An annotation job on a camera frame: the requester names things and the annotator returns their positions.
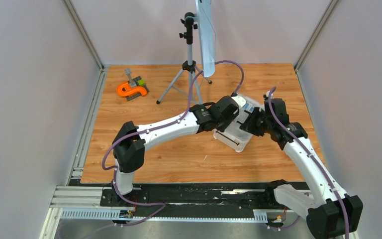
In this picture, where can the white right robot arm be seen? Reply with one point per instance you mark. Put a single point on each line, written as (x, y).
(329, 211)

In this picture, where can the grey tripod stand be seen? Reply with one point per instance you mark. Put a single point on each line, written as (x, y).
(190, 23)

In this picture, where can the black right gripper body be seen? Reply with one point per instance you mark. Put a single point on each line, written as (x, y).
(258, 124)

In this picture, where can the white plastic box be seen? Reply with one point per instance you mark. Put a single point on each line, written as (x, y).
(233, 136)

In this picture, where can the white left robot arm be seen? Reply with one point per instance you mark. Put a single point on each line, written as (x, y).
(132, 141)

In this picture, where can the white tablet panel on tripod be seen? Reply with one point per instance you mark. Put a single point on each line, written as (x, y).
(207, 36)

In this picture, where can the orange grey toy fixture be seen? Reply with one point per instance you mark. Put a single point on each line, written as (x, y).
(133, 87)

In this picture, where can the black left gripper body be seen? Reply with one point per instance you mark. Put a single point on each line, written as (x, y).
(224, 121)

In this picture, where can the clear plastic lid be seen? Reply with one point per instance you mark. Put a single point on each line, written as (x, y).
(247, 105)

